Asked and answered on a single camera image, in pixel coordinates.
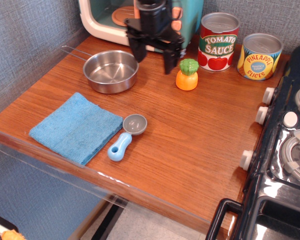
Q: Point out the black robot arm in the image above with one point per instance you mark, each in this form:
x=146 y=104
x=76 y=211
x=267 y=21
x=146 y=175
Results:
x=152 y=3

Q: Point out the orange fuzzy object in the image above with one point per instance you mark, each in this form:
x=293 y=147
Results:
x=12 y=235

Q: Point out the white stove knob middle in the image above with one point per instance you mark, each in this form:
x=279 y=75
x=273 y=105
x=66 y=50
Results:
x=261 y=115

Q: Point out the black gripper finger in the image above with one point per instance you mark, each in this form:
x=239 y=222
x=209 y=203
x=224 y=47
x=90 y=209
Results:
x=138 y=49
x=171 y=58

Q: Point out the clear acrylic table guard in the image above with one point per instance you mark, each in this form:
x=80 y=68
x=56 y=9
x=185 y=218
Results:
x=97 y=183

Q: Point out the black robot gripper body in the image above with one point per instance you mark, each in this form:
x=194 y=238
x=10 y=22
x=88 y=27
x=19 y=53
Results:
x=154 y=27

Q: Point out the white stove knob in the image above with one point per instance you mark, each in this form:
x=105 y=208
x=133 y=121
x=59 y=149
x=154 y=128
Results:
x=268 y=95
x=261 y=115
x=246 y=159

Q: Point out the stainless steel pan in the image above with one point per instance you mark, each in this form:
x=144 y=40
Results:
x=107 y=72

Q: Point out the tomato sauce can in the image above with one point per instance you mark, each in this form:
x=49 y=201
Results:
x=218 y=38

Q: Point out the pineapple slices can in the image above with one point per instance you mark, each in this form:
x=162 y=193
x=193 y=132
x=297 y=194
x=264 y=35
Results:
x=259 y=56

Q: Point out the black toy stove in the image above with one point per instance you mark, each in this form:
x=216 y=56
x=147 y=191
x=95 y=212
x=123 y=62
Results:
x=271 y=193

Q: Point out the white stove knob bottom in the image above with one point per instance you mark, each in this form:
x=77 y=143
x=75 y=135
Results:
x=246 y=159

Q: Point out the orange microwave turntable plate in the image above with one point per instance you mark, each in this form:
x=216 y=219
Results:
x=125 y=12

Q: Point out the toy microwave oven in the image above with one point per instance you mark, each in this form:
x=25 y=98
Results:
x=96 y=17

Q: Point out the orange carrot salt shaker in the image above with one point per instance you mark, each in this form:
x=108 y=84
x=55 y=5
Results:
x=187 y=77

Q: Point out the black oven door handle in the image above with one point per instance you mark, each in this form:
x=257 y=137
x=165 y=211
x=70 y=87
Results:
x=224 y=206

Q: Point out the blue grey measuring scoop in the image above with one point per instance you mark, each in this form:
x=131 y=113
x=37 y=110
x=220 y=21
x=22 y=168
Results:
x=133 y=125

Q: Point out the blue folded cloth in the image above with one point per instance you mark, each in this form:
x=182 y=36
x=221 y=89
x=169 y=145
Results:
x=77 y=130

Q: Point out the white stove knob top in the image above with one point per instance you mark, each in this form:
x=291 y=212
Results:
x=268 y=95

